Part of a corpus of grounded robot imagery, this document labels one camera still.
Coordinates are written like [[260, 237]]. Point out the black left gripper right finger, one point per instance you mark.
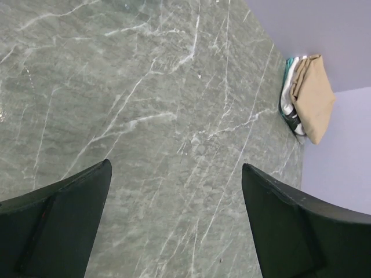
[[298, 235]]

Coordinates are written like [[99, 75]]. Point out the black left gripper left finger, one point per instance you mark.
[[50, 231]]

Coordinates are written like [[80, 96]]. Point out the folded white black t-shirt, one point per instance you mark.
[[292, 120]]

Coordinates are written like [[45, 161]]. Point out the folded teal t-shirt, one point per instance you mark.
[[285, 103]]

